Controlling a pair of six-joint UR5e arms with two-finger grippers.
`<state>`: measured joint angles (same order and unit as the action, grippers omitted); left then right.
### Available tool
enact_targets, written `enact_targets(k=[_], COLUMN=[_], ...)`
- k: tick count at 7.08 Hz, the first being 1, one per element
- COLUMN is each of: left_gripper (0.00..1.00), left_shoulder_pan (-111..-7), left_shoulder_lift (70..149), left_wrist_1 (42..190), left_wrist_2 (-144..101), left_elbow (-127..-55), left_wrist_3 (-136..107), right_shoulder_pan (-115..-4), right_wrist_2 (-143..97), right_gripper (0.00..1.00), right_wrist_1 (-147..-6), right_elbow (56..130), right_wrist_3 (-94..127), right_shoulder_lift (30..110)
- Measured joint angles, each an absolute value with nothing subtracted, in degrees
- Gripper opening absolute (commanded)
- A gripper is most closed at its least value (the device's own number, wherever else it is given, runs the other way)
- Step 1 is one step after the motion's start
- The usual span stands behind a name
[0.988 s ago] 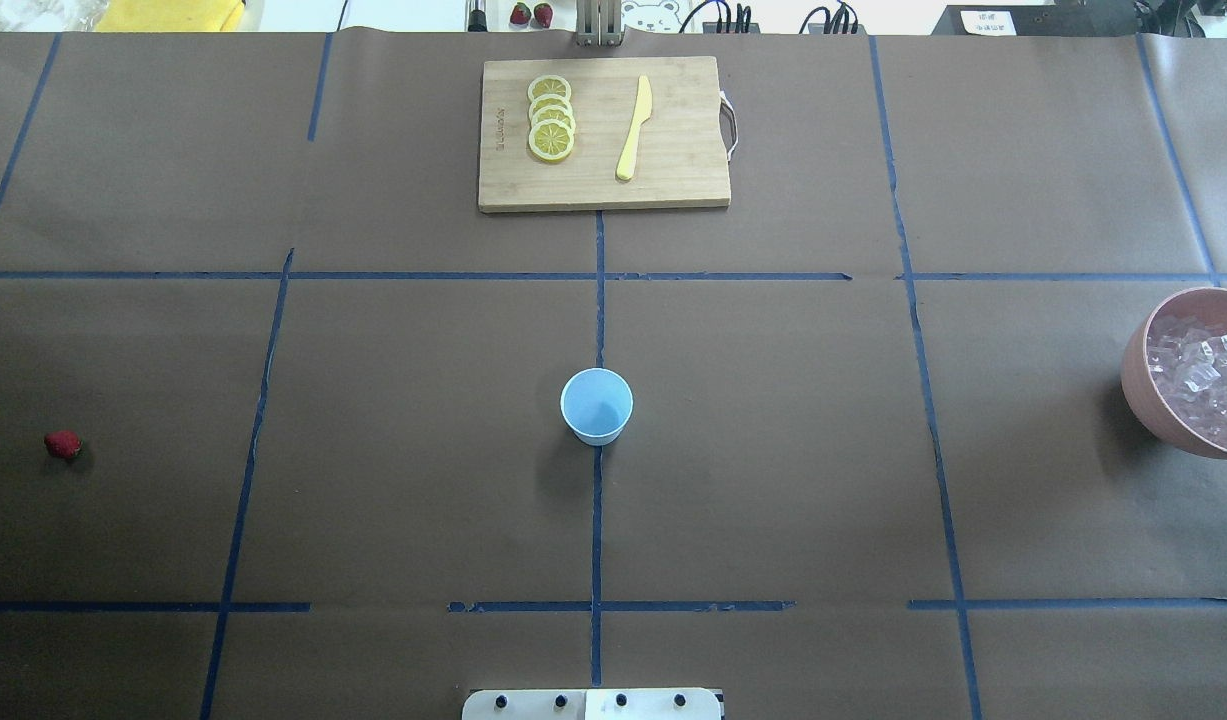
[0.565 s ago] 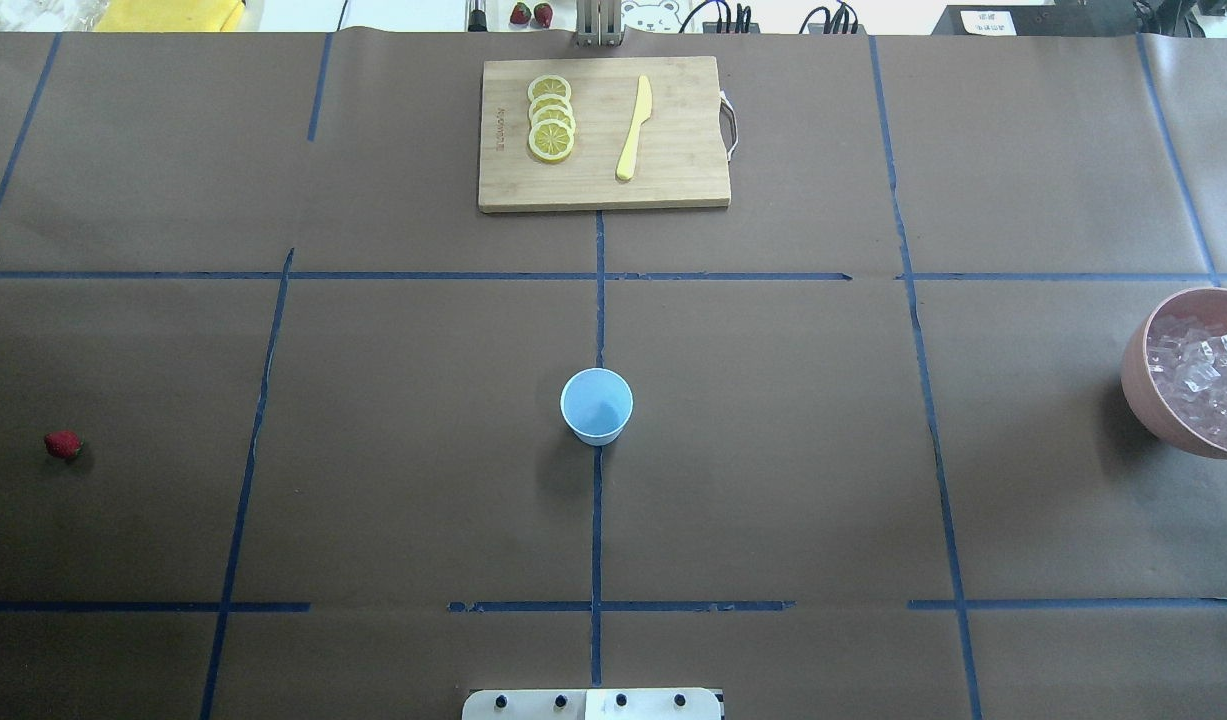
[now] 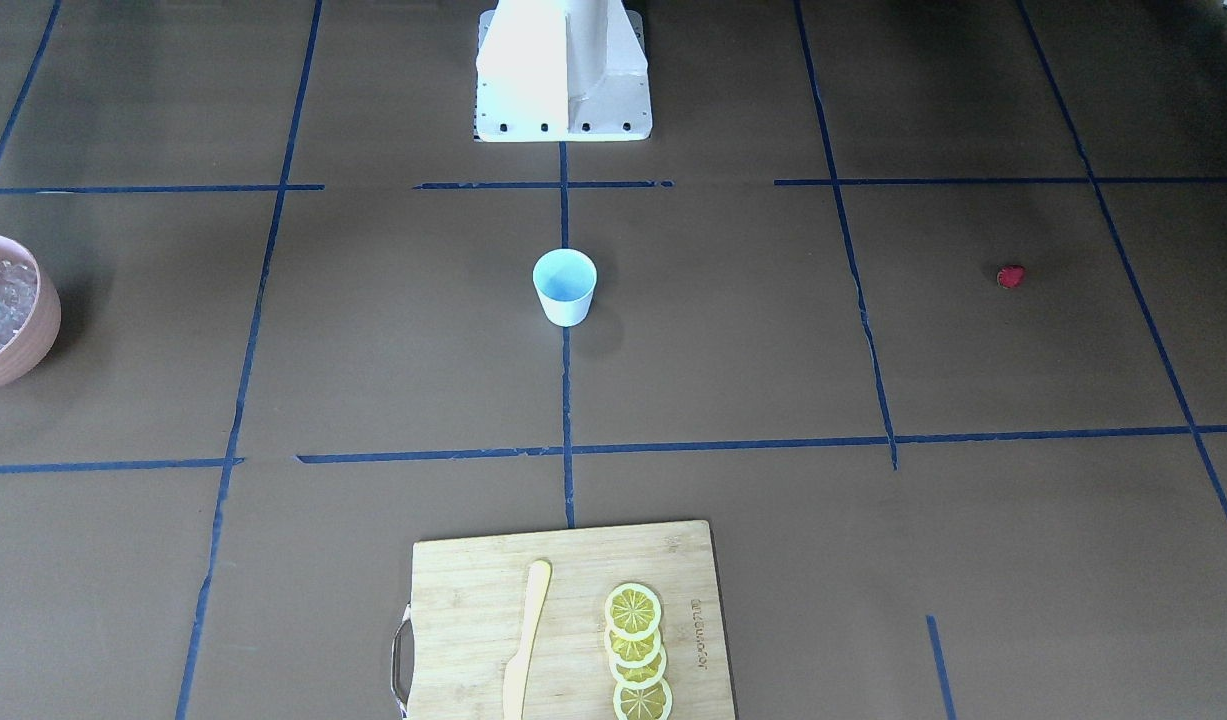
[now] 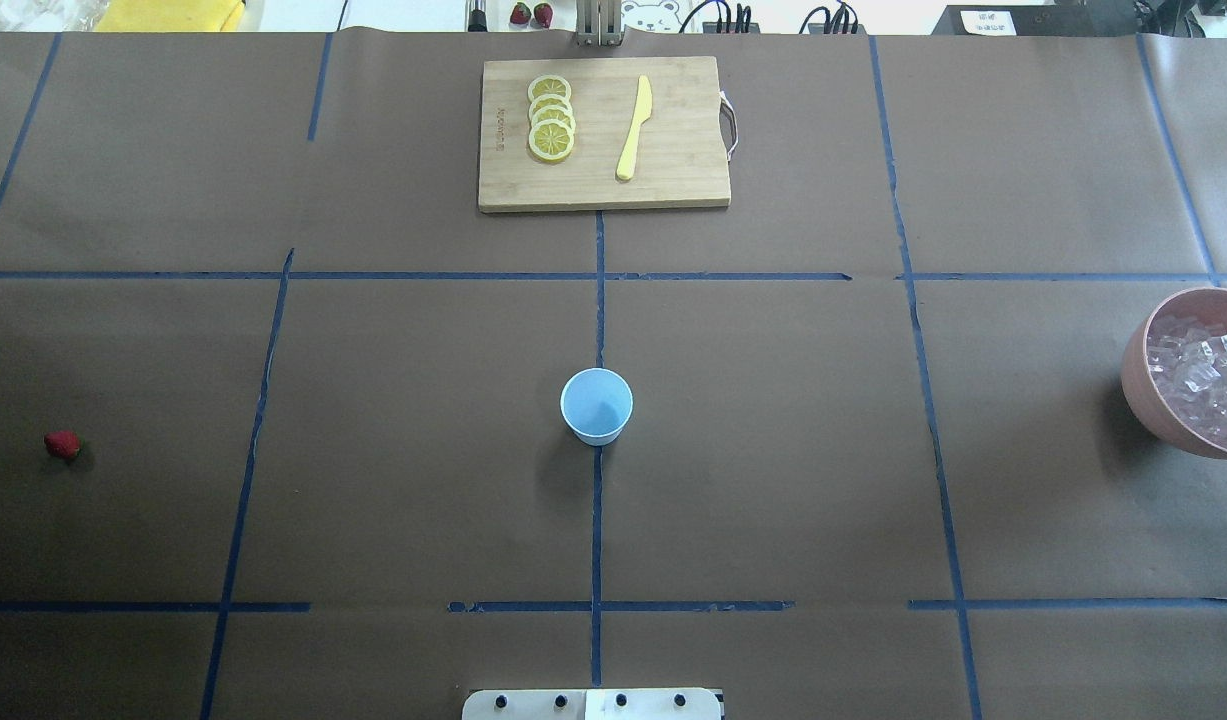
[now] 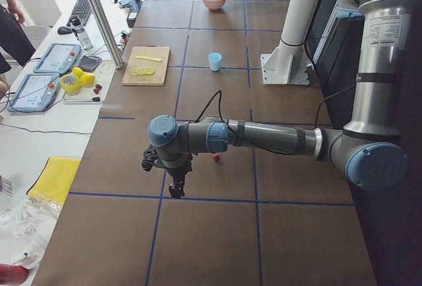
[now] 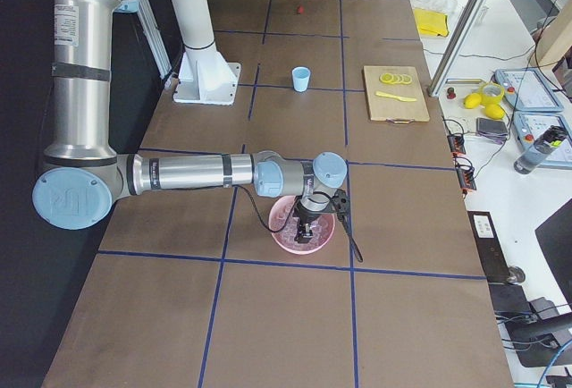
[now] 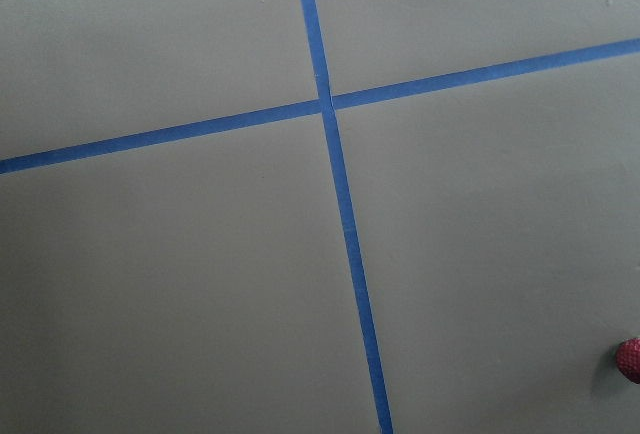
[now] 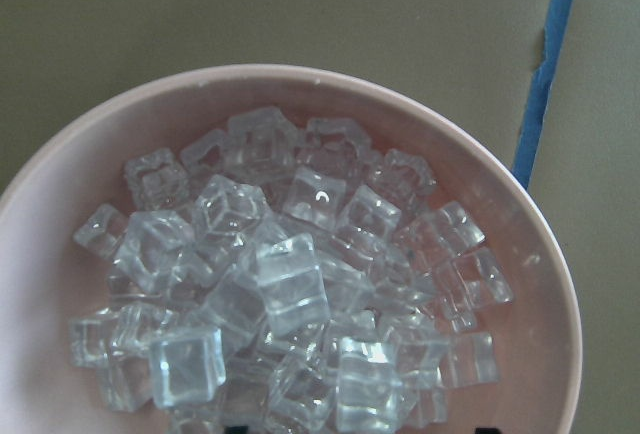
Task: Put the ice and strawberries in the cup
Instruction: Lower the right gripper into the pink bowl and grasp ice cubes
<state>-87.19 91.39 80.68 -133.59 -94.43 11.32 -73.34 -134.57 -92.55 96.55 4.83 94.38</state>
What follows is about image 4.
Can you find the pile of clear ice cubes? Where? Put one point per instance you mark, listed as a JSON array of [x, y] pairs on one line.
[[1189, 363]]

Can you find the light blue cup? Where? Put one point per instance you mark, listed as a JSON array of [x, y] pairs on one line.
[[596, 404]]

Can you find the pink bowl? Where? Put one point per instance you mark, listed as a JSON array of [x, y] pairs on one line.
[[1145, 398]]

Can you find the wooden cutting board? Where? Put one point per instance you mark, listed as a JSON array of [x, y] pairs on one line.
[[683, 162]]

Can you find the yellow plastic knife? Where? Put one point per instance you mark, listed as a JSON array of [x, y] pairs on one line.
[[642, 108]]

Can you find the white bear coaster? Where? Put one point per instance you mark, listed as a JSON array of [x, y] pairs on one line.
[[664, 16]]

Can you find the lemon slice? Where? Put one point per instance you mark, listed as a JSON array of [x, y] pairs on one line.
[[549, 84], [553, 116], [546, 102], [551, 142]]

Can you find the lemon slice top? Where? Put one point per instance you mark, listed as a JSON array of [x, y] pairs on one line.
[[549, 84]]

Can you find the red strawberry on tray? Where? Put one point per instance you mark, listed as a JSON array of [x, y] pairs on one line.
[[543, 15], [521, 14]]

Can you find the yellow cloth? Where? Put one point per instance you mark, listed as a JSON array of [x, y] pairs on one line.
[[171, 16]]

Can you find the red strawberry on table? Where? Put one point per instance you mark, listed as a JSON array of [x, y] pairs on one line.
[[64, 445]]

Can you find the white plastic bag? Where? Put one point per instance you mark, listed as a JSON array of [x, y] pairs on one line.
[[51, 16]]

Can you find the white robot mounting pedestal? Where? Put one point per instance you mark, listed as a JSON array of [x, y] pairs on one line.
[[595, 703]]

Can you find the aluminium frame post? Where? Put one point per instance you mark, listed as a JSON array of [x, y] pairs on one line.
[[599, 23]]

